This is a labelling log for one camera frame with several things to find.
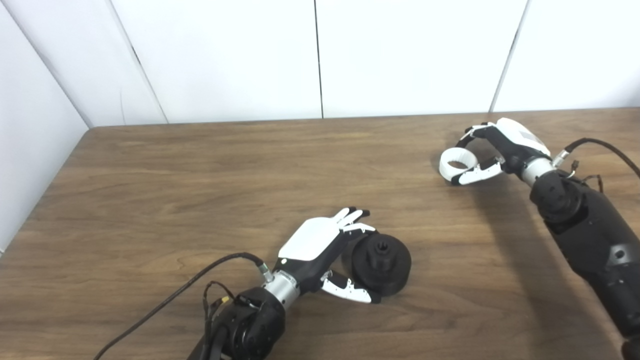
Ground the round black part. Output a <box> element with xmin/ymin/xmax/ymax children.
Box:
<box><xmin>342</xmin><ymin>232</ymin><xmax>412</xmax><ymax>297</ymax></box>

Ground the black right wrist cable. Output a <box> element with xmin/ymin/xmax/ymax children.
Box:
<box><xmin>552</xmin><ymin>138</ymin><xmax>640</xmax><ymax>180</ymax></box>

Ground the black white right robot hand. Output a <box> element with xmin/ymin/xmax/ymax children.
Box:
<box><xmin>450</xmin><ymin>118</ymin><xmax>552</xmax><ymax>186</ymax></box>

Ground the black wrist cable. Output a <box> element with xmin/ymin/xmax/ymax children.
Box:
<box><xmin>552</xmin><ymin>138</ymin><xmax>640</xmax><ymax>180</ymax></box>
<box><xmin>92</xmin><ymin>252</ymin><xmax>275</xmax><ymax>360</ymax></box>

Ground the thin dark wire bundle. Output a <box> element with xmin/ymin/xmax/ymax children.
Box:
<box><xmin>567</xmin><ymin>160</ymin><xmax>604</xmax><ymax>193</ymax></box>

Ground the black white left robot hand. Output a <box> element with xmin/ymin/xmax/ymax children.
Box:
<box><xmin>275</xmin><ymin>206</ymin><xmax>382</xmax><ymax>304</ymax></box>

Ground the white ring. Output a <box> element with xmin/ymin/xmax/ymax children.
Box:
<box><xmin>439</xmin><ymin>148</ymin><xmax>478</xmax><ymax>182</ymax></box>

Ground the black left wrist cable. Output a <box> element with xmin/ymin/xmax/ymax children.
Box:
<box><xmin>92</xmin><ymin>252</ymin><xmax>275</xmax><ymax>360</ymax></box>

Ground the thin wire with yellow tag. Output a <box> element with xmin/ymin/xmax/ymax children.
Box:
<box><xmin>202</xmin><ymin>281</ymin><xmax>236</xmax><ymax>326</ymax></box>

